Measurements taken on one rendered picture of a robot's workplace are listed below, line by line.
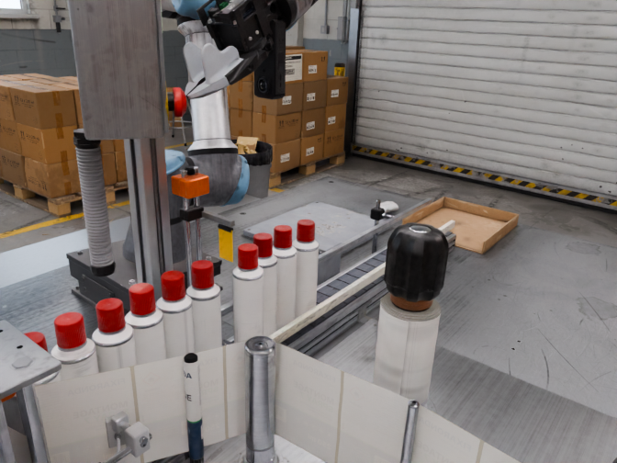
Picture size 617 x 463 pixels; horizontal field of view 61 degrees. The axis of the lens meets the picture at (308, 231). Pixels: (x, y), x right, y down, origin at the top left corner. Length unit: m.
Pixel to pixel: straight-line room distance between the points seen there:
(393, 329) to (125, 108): 0.45
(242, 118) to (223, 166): 3.63
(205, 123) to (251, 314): 0.51
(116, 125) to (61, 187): 3.58
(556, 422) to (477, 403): 0.12
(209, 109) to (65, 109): 3.01
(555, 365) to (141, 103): 0.88
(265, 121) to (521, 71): 2.24
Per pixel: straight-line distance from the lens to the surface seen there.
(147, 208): 0.88
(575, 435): 0.92
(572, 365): 1.17
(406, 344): 0.75
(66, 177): 4.26
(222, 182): 1.21
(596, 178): 5.03
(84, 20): 0.69
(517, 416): 0.91
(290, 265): 0.95
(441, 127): 5.39
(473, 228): 1.74
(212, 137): 1.23
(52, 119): 4.15
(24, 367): 0.53
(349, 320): 1.13
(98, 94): 0.69
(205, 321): 0.83
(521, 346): 1.18
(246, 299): 0.88
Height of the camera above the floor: 1.44
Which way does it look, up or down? 22 degrees down
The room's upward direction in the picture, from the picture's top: 2 degrees clockwise
